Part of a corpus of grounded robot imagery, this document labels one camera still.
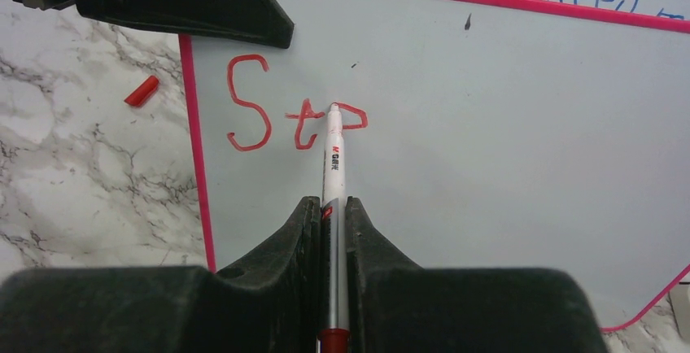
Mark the red capped white marker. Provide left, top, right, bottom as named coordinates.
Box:
left=317, top=103, right=350, bottom=352

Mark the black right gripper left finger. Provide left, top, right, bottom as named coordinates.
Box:
left=1, top=197, right=320, bottom=352

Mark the red marker cap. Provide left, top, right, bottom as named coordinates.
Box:
left=124, top=76, right=159, bottom=107

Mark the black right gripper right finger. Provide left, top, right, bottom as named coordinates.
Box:
left=346, top=198, right=607, bottom=352

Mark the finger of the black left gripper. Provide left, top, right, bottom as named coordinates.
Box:
left=76, top=0, right=295, bottom=49

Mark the red framed whiteboard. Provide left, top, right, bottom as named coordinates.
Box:
left=180, top=0, right=689, bottom=330

